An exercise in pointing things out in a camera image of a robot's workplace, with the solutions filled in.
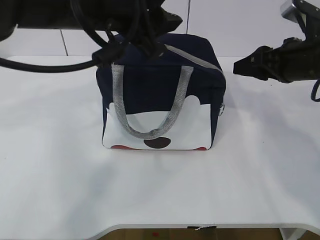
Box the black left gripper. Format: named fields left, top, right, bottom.
left=109, top=0, right=183, bottom=58

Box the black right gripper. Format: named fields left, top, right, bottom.
left=233, top=37, right=308, bottom=83

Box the navy blue lunch bag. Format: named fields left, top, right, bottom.
left=96, top=33, right=226, bottom=150

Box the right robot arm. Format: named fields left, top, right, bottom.
left=233, top=13, right=320, bottom=84

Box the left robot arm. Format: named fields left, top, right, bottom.
left=0, top=0, right=183, bottom=56

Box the white right table leg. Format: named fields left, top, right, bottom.
left=279, top=228, right=306, bottom=240

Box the black tape on table edge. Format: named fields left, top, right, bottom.
left=187, top=226, right=217, bottom=231

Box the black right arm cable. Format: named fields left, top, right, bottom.
left=310, top=78, right=320, bottom=103

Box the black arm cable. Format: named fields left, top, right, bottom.
left=310, top=78, right=320, bottom=103
left=0, top=0, right=141, bottom=74

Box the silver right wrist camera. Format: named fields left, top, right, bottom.
left=280, top=0, right=306, bottom=23

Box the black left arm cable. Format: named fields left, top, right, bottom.
left=0, top=0, right=141, bottom=74

